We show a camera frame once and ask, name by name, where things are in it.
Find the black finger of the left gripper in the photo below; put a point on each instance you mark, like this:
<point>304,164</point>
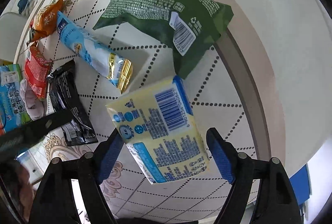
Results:
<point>26,136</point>

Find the black snack packet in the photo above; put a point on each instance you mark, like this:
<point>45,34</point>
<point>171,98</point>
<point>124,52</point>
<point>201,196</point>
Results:
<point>64,96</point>

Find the blue Nestle milk powder sachet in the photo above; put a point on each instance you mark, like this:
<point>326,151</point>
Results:
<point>115,68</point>

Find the yellow blue tissue pack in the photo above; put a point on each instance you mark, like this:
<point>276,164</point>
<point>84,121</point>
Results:
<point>158,127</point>

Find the green snack bag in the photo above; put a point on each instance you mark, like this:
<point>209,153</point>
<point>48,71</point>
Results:
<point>188,27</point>

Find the person's left hand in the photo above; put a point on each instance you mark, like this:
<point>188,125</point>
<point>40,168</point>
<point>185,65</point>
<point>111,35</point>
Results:
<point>16,178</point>

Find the blue green milk carton box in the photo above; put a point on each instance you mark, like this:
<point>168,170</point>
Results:
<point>13,112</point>

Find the blue object at floor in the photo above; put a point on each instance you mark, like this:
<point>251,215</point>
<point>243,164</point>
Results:
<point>300,182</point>

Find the grey crumpled cloth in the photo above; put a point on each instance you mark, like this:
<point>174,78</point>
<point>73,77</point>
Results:
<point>34,107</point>

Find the red snack packet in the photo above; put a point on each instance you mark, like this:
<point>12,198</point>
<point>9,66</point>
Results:
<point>37,68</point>

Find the white chair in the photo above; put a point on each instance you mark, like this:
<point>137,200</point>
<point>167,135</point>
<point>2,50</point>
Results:
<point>11,26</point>

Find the orange snack packet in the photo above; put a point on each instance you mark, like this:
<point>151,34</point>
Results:
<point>44,22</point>

